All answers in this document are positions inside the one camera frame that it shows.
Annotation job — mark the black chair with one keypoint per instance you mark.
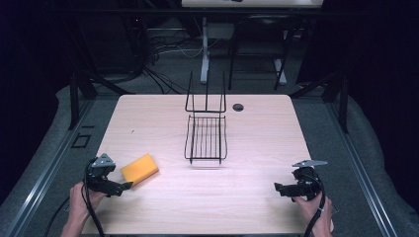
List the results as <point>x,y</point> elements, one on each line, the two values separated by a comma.
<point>257,49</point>

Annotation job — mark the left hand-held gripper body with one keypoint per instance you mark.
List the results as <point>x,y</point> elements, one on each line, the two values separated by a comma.
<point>100,171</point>

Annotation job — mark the person's left hand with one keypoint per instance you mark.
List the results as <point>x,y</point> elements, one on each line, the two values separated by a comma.
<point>78,204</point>

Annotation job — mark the white desk leg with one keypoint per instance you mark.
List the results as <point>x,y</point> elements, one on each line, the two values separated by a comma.
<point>205,52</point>

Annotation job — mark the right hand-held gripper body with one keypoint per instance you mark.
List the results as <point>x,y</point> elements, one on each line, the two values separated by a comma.
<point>308,184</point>

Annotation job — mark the person's right hand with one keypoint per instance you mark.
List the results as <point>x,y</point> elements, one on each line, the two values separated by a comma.
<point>318,217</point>

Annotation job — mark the metal floor rail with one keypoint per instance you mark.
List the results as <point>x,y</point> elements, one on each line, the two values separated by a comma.
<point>42,177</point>
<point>359,171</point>

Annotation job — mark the black square floor frame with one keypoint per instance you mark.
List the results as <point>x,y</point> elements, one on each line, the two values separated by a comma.
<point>80,141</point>

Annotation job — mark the yellow sponge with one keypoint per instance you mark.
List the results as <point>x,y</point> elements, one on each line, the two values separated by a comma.
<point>140,169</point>

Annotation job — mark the black metal stand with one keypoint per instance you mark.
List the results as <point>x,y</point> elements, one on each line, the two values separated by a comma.
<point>332,95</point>
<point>79,89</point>

